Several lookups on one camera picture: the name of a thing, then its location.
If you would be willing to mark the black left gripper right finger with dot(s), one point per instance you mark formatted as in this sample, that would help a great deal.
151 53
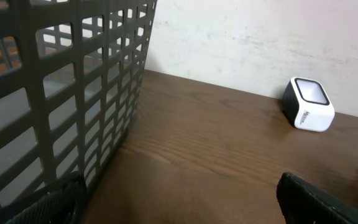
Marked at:
302 202

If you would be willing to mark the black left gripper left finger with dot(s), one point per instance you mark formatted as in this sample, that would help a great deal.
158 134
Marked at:
60 202

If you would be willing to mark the white barcode scanner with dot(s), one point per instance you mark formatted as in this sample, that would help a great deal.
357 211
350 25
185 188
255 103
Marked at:
306 105

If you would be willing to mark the dark grey plastic basket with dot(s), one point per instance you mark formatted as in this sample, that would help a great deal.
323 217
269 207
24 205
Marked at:
70 77

